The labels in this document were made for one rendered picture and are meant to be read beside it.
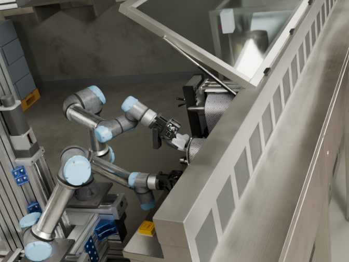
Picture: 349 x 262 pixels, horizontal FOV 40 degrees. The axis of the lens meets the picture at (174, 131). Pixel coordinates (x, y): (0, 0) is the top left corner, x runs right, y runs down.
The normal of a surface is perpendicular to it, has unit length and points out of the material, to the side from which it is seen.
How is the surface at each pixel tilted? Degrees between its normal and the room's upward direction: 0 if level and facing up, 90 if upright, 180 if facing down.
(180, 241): 90
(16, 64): 90
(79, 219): 0
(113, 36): 90
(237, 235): 0
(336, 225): 0
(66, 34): 90
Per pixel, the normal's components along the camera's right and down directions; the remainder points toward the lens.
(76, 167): 0.40, 0.27
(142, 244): -0.19, -0.86
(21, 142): -0.29, 0.50
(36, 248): 0.27, 0.50
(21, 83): 0.94, -0.02
